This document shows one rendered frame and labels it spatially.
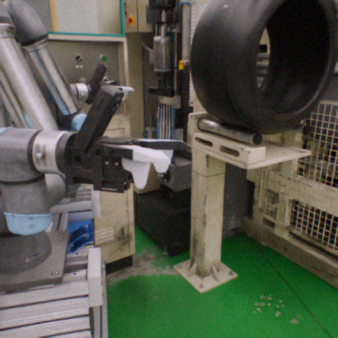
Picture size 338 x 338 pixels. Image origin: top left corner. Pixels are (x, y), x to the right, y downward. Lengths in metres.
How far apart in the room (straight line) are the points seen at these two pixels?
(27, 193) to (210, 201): 1.23
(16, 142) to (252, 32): 0.84
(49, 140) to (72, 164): 0.05
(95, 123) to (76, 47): 1.16
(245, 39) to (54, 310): 0.96
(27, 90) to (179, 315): 1.34
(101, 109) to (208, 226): 1.35
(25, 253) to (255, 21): 0.95
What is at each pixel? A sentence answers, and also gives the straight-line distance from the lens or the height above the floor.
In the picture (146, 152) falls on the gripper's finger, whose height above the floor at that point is 1.08.
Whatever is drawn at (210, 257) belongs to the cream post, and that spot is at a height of 0.14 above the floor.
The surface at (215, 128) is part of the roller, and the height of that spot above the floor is 0.90.
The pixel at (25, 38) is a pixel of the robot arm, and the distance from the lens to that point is 1.29.
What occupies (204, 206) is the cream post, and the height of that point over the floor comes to 0.45.
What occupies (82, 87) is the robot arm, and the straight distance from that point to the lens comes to 1.50.
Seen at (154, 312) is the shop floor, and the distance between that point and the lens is 1.80.
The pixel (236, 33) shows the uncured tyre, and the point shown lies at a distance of 1.20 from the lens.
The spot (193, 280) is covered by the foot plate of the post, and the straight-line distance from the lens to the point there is 1.97.
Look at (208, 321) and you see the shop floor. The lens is 1.77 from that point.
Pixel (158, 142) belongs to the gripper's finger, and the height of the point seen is 1.06.
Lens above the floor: 1.21
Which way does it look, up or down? 19 degrees down
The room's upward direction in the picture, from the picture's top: straight up
